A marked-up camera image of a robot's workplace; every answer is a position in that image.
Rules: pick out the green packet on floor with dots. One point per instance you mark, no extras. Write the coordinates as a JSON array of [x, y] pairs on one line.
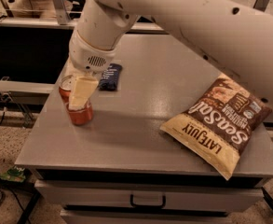
[[14, 174]]

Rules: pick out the red Coca-Cola can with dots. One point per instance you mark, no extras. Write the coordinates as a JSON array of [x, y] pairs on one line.
[[77, 117]]

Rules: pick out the dark blue snack bar wrapper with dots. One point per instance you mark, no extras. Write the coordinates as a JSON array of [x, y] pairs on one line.
[[110, 78]]

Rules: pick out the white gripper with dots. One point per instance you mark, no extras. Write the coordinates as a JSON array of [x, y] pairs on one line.
[[88, 57]]

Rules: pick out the grey cabinet top drawer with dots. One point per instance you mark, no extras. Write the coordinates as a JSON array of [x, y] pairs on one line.
[[188, 198]]

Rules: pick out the grey cabinet drawer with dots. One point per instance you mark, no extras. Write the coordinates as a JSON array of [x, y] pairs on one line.
[[188, 198], [102, 217]]

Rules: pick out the brown and cream chip bag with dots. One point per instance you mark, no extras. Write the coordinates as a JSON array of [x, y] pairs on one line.
[[219, 125]]

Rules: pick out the black drawer handle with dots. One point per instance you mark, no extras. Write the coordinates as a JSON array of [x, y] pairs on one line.
[[150, 202]]

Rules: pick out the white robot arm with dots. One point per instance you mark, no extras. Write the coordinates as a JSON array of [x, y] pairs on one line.
[[237, 40]]

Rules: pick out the metal railing frame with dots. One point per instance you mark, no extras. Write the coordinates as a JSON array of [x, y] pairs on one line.
[[28, 14]]

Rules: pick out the grey cabinet lower drawer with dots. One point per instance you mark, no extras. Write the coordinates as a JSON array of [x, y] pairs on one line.
[[102, 217]]

